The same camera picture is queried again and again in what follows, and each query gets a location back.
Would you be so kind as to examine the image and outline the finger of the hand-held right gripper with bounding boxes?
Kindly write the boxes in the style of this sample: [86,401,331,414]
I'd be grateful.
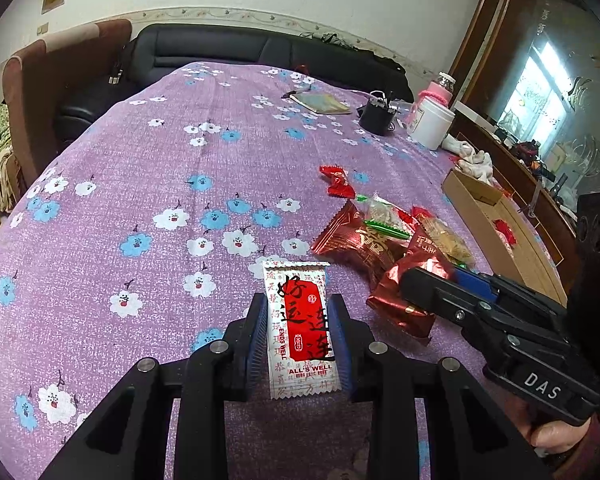
[399,266,511,356]
[452,266,567,323]

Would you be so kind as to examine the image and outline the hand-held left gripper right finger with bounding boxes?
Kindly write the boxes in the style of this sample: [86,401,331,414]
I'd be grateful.
[327,292,551,480]

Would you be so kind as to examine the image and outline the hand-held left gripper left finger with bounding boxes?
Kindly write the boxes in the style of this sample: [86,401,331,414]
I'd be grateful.
[40,292,271,480]

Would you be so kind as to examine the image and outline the shiny dark red snack packet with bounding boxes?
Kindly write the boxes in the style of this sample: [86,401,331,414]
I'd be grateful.
[366,250,456,346]

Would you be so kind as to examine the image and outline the yellow cake packet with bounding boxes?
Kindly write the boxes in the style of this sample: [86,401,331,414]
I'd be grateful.
[411,205,476,267]

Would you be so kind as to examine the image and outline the white and red snack packet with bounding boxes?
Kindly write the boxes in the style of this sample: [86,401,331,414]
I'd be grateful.
[262,260,342,400]

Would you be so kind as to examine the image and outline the cardboard box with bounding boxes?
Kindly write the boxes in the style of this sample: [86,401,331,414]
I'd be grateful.
[441,167,568,306]

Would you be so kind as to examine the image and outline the green clear snack packet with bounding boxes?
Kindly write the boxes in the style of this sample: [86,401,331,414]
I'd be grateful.
[356,192,416,241]

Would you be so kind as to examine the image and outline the person's right hand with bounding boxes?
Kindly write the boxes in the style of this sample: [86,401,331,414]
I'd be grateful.
[522,412,593,458]

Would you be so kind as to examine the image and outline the red wrapped candy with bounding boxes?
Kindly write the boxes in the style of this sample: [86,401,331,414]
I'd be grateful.
[319,165,357,197]
[492,219,516,246]

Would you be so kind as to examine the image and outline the large dark red snack packet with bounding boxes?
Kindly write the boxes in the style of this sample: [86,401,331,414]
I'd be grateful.
[310,200,416,288]

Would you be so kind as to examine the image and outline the white cloth glove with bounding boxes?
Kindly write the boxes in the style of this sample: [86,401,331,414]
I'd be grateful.
[455,147,496,183]
[441,135,473,158]

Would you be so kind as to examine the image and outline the white plastic jar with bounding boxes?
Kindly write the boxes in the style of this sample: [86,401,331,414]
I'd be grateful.
[406,97,456,151]

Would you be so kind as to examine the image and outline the white flat box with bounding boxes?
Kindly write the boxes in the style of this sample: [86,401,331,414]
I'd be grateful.
[452,101,503,131]

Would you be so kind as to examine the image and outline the black cup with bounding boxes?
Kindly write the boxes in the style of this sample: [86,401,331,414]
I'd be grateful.
[358,91,398,136]

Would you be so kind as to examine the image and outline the pink sleeved bottle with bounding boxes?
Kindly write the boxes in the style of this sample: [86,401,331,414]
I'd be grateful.
[420,72,457,108]

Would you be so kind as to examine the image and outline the purple floral tablecloth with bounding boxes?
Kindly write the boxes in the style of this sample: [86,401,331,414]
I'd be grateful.
[0,61,571,480]

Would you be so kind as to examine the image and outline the wooden mirror cabinet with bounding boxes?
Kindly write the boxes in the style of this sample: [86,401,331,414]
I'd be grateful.
[447,0,600,281]

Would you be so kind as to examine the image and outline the dark cloth pile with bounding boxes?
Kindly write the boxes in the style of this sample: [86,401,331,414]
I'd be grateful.
[300,30,406,73]

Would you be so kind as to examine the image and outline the black leather sofa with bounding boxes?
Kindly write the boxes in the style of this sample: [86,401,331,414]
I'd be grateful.
[55,22,415,146]

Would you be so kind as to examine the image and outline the brown armchair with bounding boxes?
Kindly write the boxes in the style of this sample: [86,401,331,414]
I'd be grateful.
[2,19,133,186]

